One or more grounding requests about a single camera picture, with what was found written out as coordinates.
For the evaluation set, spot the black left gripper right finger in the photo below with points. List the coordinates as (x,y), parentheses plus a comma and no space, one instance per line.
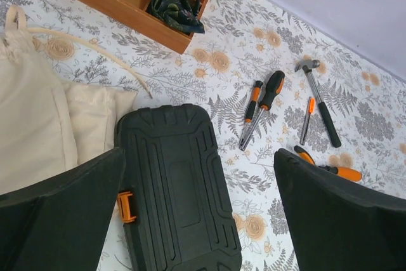
(336,224)

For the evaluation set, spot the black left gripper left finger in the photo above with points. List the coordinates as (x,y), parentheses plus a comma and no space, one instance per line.
(61,223)

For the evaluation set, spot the orange handled pliers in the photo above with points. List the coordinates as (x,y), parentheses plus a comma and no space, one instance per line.
(343,172)

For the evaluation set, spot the black plastic tool case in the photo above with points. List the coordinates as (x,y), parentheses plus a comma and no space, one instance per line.
(178,214)

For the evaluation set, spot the cream cloth bag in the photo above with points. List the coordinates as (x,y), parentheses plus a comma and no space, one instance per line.
(48,125)

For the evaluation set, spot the large black orange screwdriver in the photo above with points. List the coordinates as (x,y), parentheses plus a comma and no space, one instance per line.
(272,89)

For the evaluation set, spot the floral table cloth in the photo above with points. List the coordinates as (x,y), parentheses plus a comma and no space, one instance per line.
(245,41)

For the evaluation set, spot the small black orange screwdriver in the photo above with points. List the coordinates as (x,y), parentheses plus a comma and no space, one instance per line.
(250,111)

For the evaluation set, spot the steel claw hammer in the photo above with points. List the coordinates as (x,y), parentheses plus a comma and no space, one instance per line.
(307,66)

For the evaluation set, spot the dark rolled fabric band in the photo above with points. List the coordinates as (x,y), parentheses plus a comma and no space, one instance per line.
(179,15)

